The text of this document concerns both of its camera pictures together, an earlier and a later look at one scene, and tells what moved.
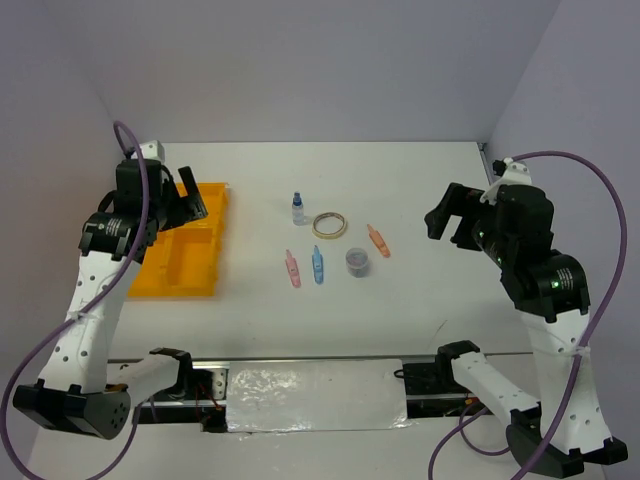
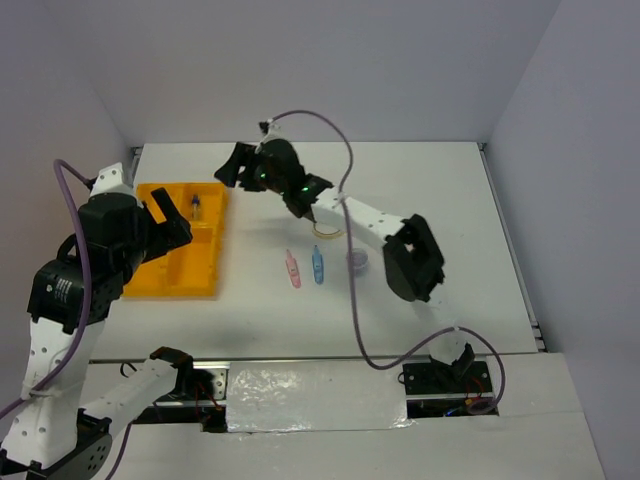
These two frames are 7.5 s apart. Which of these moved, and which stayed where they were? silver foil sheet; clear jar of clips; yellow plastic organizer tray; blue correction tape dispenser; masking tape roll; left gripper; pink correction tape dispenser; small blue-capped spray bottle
Moved: left gripper; small blue-capped spray bottle
Stayed: masking tape roll; clear jar of clips; yellow plastic organizer tray; blue correction tape dispenser; silver foil sheet; pink correction tape dispenser
